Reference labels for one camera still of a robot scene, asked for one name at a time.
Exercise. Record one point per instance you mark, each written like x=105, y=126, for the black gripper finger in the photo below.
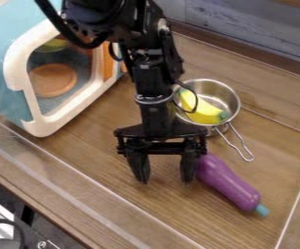
x=140, y=166
x=188, y=167

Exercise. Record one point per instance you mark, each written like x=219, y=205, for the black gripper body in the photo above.
x=163, y=134

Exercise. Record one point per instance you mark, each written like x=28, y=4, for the purple toy eggplant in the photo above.
x=216, y=175

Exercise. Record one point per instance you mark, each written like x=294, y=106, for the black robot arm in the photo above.
x=136, y=25

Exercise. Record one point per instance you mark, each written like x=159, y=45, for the yellow toy banana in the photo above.
x=200, y=111

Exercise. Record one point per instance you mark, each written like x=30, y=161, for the orange microwave turntable plate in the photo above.
x=53, y=79

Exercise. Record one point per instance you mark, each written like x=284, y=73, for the blue toy microwave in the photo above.
x=33, y=43

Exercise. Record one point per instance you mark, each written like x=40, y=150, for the silver pot with wire handle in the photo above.
x=220, y=95

